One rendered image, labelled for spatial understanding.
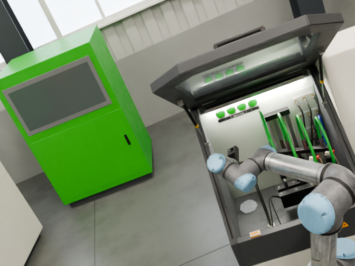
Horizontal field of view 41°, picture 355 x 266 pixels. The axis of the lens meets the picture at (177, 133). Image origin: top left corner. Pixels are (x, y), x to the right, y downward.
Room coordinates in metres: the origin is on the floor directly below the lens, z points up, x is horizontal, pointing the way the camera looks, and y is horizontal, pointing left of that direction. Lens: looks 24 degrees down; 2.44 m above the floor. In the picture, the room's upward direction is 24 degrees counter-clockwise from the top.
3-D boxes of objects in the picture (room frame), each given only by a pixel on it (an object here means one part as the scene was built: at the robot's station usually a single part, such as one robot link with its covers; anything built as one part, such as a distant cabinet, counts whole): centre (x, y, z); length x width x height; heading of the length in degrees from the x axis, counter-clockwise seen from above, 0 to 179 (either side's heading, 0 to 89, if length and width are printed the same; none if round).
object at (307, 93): (2.23, -0.69, 1.20); 0.13 x 0.03 x 0.31; 80
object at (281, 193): (1.99, -0.52, 0.91); 0.34 x 0.10 x 0.15; 80
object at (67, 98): (4.94, 0.89, 0.81); 1.05 x 0.81 x 1.62; 84
